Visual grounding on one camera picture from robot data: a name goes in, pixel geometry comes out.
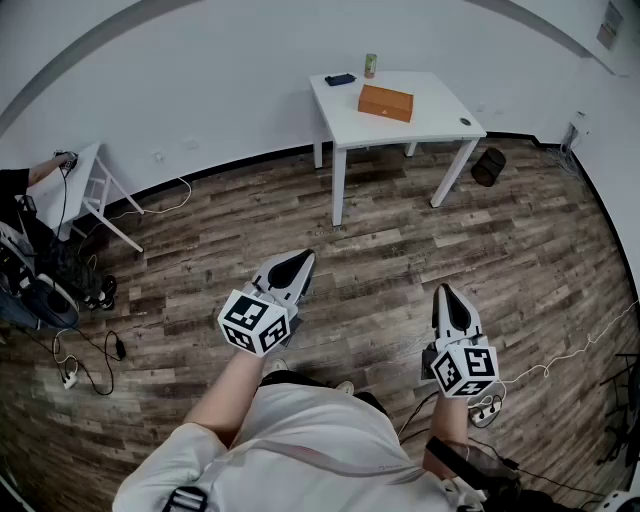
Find black waist-worn device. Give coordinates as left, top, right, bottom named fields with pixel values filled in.
left=423, top=436, right=522, bottom=502

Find black tripod stand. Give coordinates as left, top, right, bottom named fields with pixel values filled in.
left=598, top=351, right=640, bottom=467

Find person's left forearm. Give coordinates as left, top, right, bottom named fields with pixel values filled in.
left=182, top=347, right=265, bottom=450

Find white folding table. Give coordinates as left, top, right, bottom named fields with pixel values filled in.
left=29, top=140, right=147, bottom=254

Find white floor cable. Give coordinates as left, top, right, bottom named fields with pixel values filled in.
left=499, top=298, right=640, bottom=397
left=106, top=175, right=194, bottom=222

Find black floor cable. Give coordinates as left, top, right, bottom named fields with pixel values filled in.
left=396, top=389, right=437, bottom=437
left=469, top=433, right=607, bottom=502

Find person's right forearm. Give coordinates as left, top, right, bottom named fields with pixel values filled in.
left=426, top=392, right=472, bottom=451

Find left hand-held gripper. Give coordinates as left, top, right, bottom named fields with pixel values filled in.
left=217, top=248, right=318, bottom=359

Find white square table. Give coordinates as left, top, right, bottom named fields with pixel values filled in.
left=308, top=70, right=488, bottom=227

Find white power strip black plugs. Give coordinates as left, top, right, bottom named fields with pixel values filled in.
left=468, top=393, right=505, bottom=427

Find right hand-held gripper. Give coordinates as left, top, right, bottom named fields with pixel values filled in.
left=421, top=284, right=502, bottom=401

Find pair of black sneakers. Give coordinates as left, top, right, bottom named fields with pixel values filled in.
left=83, top=274, right=119, bottom=312

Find bundle of wall cables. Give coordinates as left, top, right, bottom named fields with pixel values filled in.
left=546, top=124, right=584, bottom=175

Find small white power strip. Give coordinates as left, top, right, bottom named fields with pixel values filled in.
left=60, top=356, right=79, bottom=391

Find orange wooden box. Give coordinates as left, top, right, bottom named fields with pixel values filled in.
left=357, top=83, right=416, bottom=124

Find person's white shirt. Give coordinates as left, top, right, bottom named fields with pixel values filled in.
left=112, top=382, right=454, bottom=512

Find black power adapter with cable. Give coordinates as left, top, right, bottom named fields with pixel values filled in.
left=19, top=319, right=128, bottom=397

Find white rounded object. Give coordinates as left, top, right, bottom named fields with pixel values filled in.
left=601, top=491, right=640, bottom=512

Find person's black shorts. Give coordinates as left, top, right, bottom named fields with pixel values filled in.
left=258, top=369, right=392, bottom=419

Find wall poster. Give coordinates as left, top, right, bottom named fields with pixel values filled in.
left=595, top=0, right=625, bottom=51

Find black strap buckle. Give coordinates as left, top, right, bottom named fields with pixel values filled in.
left=168, top=486, right=209, bottom=512

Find black mesh waste bin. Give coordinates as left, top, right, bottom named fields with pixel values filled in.
left=470, top=146, right=508, bottom=188

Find white round floor device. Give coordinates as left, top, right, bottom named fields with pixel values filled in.
left=21, top=273, right=82, bottom=331

